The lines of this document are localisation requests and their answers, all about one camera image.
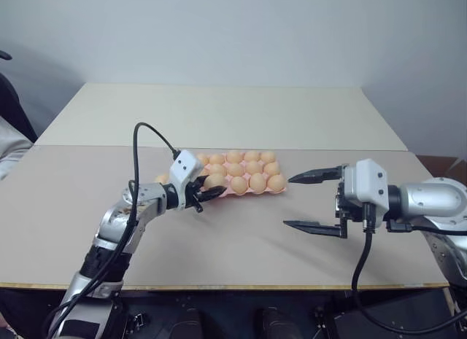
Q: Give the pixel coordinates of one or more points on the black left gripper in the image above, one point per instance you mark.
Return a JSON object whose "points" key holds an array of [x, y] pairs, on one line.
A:
{"points": [[191, 197]]}

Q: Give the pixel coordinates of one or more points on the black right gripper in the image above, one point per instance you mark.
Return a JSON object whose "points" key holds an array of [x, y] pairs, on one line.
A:
{"points": [[341, 206]]}

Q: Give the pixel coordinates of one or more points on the brown egg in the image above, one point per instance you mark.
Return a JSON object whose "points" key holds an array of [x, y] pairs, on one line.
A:
{"points": [[217, 159], [216, 180], [218, 169], [234, 156], [254, 167], [267, 156], [235, 168], [239, 184], [276, 182], [271, 168], [257, 181], [161, 178], [251, 156]]}

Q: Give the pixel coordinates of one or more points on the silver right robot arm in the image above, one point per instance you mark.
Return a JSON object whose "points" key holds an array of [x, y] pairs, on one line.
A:
{"points": [[430, 200]]}

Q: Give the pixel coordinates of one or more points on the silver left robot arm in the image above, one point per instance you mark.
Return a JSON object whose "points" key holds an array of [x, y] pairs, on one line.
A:
{"points": [[113, 222]]}

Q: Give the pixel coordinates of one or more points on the pink egg tray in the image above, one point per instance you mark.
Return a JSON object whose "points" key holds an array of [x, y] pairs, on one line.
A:
{"points": [[285, 189]]}

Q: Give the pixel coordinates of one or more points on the dark rounded shape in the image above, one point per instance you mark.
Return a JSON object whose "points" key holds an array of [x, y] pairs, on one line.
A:
{"points": [[273, 322], [187, 322]]}

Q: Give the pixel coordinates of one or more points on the black base under table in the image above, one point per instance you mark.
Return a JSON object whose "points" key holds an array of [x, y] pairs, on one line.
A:
{"points": [[401, 310]]}

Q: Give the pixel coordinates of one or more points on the person in grey clothing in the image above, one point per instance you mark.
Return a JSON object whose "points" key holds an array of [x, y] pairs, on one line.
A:
{"points": [[12, 149]]}

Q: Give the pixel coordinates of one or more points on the black office chair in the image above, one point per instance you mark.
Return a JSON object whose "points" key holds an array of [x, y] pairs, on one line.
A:
{"points": [[14, 105]]}

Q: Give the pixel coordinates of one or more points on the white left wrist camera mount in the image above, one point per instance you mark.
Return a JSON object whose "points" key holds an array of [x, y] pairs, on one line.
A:
{"points": [[183, 171]]}

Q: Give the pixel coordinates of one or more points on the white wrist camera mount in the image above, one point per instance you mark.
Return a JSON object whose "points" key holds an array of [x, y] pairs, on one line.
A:
{"points": [[183, 171], [366, 184]]}

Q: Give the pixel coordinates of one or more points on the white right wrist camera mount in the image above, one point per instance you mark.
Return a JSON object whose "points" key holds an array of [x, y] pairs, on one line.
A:
{"points": [[366, 184]]}

